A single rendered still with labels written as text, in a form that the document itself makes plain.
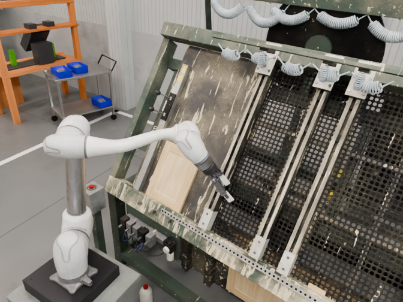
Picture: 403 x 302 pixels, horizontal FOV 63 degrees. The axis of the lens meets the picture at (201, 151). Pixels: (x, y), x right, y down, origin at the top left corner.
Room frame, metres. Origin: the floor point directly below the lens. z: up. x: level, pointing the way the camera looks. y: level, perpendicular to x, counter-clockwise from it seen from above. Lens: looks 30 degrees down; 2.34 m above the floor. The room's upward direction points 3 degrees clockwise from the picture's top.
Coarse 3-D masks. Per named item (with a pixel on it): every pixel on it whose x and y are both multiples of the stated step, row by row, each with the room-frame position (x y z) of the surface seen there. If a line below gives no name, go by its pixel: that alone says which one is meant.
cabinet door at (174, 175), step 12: (168, 144) 1.98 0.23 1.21; (168, 156) 1.93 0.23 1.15; (180, 156) 1.89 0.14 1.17; (156, 168) 1.91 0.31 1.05; (168, 168) 1.87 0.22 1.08; (180, 168) 1.84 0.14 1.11; (192, 168) 1.80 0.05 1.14; (156, 180) 1.85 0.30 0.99; (168, 180) 1.82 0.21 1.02; (180, 180) 1.78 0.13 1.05; (192, 180) 1.75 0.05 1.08; (156, 192) 1.80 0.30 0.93; (168, 192) 1.76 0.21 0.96; (180, 192) 1.73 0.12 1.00; (168, 204) 1.71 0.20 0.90; (180, 204) 1.68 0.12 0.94
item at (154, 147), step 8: (184, 64) 2.29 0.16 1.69; (176, 80) 2.24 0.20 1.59; (184, 80) 2.24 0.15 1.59; (176, 88) 2.20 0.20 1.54; (176, 96) 2.17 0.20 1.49; (160, 120) 2.10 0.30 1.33; (168, 120) 2.10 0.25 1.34; (160, 128) 2.06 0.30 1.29; (152, 144) 2.01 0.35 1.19; (152, 152) 1.97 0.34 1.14; (152, 160) 1.96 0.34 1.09; (144, 168) 1.93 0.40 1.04; (144, 176) 1.89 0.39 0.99; (136, 184) 1.88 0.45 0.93; (144, 184) 1.89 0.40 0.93
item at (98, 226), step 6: (96, 216) 1.78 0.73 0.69; (96, 222) 1.77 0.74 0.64; (102, 222) 1.81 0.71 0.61; (96, 228) 1.77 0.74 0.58; (102, 228) 1.81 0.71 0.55; (96, 234) 1.78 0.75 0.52; (102, 234) 1.80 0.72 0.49; (96, 240) 1.78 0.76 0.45; (102, 240) 1.80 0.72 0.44; (96, 246) 1.79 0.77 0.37; (102, 246) 1.79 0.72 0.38
